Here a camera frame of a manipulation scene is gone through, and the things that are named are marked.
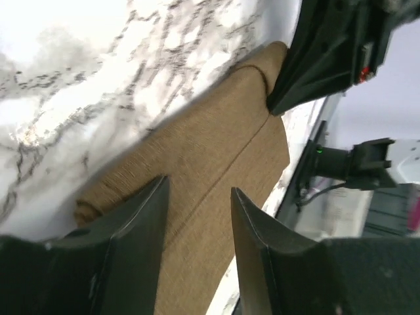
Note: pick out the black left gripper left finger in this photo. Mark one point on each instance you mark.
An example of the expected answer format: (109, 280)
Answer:
(110, 266)

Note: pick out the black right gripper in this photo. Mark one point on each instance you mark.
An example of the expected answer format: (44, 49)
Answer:
(321, 58)

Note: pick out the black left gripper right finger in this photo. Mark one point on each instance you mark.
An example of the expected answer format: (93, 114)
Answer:
(283, 272)

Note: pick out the brown cloth napkin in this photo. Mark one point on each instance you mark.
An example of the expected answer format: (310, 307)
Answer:
(227, 139)

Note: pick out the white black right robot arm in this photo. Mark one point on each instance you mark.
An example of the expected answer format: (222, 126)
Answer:
(365, 166)

